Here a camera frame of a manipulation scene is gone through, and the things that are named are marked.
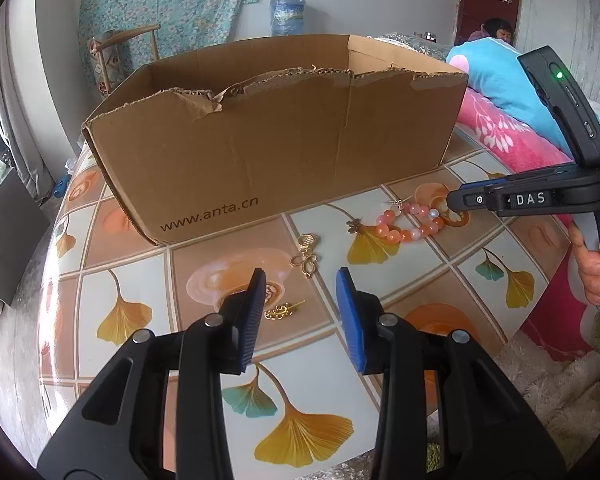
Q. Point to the grey curtain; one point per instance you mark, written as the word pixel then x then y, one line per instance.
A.
pixel 20 100

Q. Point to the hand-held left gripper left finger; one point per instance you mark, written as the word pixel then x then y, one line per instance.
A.
pixel 252 320

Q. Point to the white fluffy garment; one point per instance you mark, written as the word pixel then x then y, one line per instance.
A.
pixel 555 400

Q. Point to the blue water bottle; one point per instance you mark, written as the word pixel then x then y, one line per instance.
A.
pixel 287 15

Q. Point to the wooden chair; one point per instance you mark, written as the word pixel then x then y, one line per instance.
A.
pixel 145 35

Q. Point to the gold openwork brooch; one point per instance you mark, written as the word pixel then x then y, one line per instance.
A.
pixel 307 240

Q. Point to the pink floral blanket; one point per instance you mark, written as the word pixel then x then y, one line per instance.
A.
pixel 505 135

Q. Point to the white printed bag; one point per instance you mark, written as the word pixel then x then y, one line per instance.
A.
pixel 107 65

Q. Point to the grey patterned pillow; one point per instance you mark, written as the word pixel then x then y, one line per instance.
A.
pixel 410 42

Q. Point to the dark grey cabinet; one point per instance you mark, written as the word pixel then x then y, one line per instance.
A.
pixel 10 235

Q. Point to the clear plastic bags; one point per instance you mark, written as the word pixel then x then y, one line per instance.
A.
pixel 72 166

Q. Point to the brown cardboard box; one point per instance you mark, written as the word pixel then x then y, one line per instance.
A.
pixel 280 150

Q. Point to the person's right hand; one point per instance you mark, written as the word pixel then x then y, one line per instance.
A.
pixel 595 275

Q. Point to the teal floral cloth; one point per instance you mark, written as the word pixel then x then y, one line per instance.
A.
pixel 180 5

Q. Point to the gold leaf pin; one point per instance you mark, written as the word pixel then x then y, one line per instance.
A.
pixel 277 311

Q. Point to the light blue blanket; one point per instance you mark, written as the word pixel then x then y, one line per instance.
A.
pixel 495 75

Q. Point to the blue slippers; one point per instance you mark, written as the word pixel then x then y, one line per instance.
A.
pixel 61 188

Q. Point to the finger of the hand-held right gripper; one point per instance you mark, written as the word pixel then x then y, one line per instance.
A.
pixel 472 199

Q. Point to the tiled ginkgo print tablecloth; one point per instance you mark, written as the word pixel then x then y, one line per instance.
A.
pixel 155 260

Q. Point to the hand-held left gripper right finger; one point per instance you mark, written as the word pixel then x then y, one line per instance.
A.
pixel 350 320

